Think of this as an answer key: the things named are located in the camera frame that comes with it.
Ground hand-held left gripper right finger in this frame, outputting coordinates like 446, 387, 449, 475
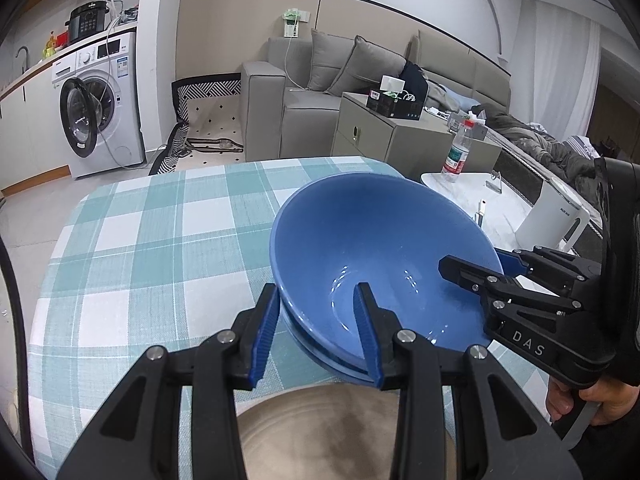
352, 282, 586, 480

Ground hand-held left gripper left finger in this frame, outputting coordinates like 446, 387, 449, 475
56, 282, 281, 480

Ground black pressure cooker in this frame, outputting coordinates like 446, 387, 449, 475
66, 1, 111, 45

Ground black garment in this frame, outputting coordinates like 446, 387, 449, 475
400, 61, 430, 106

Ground white electric kettle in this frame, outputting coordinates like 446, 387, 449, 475
515, 179, 591, 253

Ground clear water bottle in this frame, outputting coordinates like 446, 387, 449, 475
440, 119, 475, 183

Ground wall socket with green charger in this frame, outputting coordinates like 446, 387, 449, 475
280, 7, 310, 38

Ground white marble side table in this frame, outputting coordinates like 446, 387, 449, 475
420, 172, 566, 256

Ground grey side cabinet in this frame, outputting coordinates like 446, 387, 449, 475
331, 92, 501, 181

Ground blue bowl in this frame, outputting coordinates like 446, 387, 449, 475
287, 320, 381, 387
279, 295, 386, 381
269, 172, 506, 368

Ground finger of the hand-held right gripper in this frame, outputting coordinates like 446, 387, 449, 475
438, 255, 577, 313
495, 246, 599, 291

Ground white curtain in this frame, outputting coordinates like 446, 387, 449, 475
520, 0, 601, 136

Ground white washing machine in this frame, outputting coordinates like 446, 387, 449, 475
51, 31, 147, 180

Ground grey blanket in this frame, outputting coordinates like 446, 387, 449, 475
480, 105, 606, 196

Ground grey cushion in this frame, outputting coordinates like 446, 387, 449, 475
306, 29, 356, 93
325, 36, 407, 98

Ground person's right hand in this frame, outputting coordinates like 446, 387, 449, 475
546, 375, 640, 428

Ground teal checked tablecloth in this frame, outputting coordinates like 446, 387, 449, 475
27, 156, 551, 480

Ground grey sofa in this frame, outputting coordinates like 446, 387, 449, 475
241, 30, 606, 196

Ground beige plate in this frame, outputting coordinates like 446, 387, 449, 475
235, 385, 457, 480

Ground white lower kitchen cabinets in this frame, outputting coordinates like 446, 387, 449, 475
0, 67, 76, 193

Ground black box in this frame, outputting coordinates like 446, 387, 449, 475
366, 89, 425, 122

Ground black white patterned mat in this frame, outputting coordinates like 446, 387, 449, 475
149, 74, 247, 177

